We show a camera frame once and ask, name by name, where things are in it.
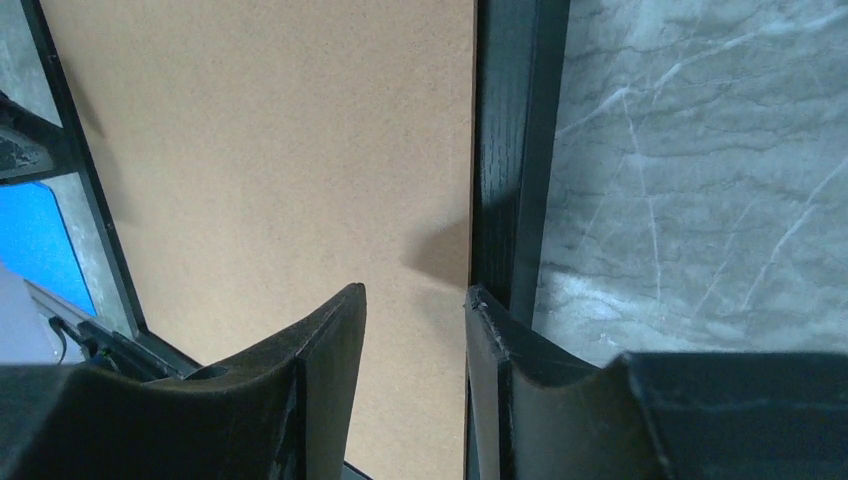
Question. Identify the black picture frame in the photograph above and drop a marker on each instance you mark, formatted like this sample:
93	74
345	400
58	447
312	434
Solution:
517	152

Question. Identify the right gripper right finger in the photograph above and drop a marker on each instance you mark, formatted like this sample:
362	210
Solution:
542	413

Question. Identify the blue paper sheet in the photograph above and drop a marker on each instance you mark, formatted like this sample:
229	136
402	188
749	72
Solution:
35	243

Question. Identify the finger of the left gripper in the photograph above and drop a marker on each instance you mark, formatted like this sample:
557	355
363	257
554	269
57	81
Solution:
32	148

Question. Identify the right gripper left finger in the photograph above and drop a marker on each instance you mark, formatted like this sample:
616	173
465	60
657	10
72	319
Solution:
279	409

